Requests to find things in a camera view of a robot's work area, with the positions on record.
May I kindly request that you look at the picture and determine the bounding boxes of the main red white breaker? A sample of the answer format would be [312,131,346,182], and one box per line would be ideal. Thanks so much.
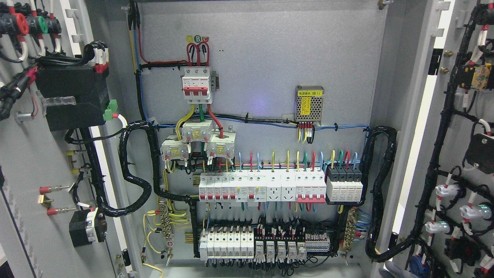
[182,66,219,105]

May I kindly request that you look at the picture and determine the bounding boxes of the row of small breakers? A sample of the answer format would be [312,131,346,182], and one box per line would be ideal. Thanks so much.
[199,171,267,205]

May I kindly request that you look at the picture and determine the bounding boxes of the grey cabinet door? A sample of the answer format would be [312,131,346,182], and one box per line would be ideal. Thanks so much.
[1,0,139,278]
[366,0,493,278]

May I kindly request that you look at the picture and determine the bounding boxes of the brass ground bar right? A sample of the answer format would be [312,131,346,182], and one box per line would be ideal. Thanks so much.
[343,207,358,252]

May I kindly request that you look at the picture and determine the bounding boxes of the black white surge protector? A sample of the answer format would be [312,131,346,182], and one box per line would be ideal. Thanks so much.
[326,167,363,207]

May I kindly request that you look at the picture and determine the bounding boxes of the metal mesh power supply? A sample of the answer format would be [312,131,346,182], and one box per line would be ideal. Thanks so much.
[294,86,324,122]

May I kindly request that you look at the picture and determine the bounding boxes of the brass ground bar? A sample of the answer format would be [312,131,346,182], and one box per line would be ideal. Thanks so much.
[159,204,174,249]
[343,207,358,252]

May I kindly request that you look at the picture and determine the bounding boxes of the black digital power meter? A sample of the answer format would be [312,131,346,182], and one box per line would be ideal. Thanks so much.
[36,65,110,132]

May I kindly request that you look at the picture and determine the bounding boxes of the white current transformers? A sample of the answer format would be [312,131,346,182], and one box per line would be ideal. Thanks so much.
[161,120,236,161]

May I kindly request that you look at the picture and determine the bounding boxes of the white red triple breaker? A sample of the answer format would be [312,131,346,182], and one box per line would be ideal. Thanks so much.
[295,171,327,203]

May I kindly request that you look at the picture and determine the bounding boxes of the white din rail sockets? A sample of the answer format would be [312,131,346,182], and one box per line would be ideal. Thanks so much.
[265,170,296,202]

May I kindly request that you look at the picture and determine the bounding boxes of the black cable loom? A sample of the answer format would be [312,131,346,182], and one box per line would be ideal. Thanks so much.
[361,125,421,264]
[79,120,199,217]

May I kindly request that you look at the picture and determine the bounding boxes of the brass ground bar left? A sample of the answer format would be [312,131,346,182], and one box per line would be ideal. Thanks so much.
[159,204,174,249]

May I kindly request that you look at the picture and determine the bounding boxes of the white lower breaker row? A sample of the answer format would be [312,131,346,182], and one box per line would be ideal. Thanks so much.
[199,225,255,261]

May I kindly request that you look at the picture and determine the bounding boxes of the black right cable loom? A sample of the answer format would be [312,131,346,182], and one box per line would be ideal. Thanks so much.
[361,125,421,264]

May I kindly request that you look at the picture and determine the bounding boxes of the black left cable loom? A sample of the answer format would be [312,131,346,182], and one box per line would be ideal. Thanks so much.
[79,120,199,217]

